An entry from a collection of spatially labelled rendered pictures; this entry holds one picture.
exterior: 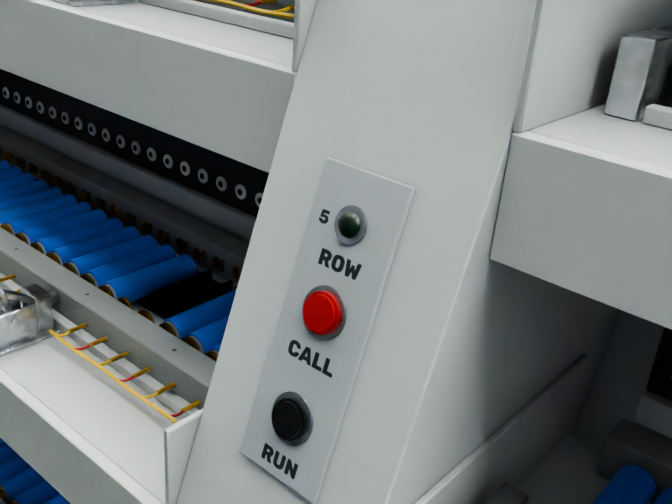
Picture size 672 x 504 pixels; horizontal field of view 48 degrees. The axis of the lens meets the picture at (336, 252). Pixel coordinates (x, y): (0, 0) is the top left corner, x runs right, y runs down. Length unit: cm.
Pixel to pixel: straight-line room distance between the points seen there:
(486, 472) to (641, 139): 16
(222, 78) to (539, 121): 14
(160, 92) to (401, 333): 17
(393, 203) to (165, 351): 19
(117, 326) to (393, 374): 21
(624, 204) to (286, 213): 13
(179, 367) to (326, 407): 14
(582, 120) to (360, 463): 14
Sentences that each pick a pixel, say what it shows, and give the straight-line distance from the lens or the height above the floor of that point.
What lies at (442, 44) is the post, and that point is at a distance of 27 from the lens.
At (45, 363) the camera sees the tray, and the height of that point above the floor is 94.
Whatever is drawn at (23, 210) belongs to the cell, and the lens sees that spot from 62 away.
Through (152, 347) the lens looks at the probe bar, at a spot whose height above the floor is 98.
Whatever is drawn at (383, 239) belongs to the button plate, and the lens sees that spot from 27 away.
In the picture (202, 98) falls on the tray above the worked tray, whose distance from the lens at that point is 35.
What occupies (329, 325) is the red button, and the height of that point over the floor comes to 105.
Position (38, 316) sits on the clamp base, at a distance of 48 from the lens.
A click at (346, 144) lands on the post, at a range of 28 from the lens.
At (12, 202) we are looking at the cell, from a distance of 63.
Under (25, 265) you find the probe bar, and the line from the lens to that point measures 52.
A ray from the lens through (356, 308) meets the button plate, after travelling 27.
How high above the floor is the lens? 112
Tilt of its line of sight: 10 degrees down
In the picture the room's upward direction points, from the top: 17 degrees clockwise
